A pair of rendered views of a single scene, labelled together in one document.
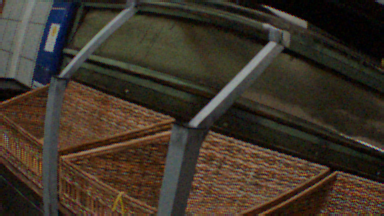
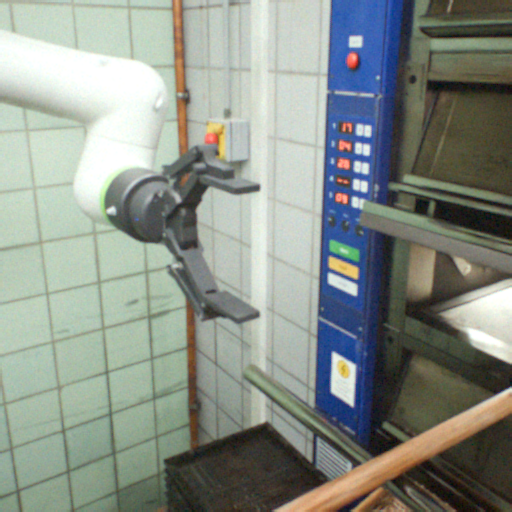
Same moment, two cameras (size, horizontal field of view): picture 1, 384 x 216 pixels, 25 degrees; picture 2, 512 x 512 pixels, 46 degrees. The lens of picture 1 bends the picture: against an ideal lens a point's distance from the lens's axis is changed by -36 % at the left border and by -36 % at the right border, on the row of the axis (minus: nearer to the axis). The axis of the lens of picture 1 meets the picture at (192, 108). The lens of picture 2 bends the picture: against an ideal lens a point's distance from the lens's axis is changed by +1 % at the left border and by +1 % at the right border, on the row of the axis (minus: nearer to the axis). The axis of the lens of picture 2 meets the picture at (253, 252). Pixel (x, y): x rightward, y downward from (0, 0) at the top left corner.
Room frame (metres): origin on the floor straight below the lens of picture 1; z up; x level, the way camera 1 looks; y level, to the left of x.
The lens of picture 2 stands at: (2.38, 0.52, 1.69)
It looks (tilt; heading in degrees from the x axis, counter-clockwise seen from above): 19 degrees down; 11
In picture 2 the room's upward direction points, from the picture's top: straight up
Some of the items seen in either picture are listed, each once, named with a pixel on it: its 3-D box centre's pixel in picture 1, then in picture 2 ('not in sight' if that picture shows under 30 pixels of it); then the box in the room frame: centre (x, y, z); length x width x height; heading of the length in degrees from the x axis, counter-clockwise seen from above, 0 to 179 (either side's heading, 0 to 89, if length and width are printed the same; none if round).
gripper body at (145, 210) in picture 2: not in sight; (172, 218); (3.04, 0.76, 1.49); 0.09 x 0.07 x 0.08; 46
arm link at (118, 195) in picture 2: not in sight; (149, 205); (3.10, 0.81, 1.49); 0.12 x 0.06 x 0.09; 136
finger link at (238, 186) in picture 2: not in sight; (229, 183); (2.95, 0.66, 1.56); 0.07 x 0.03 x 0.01; 46
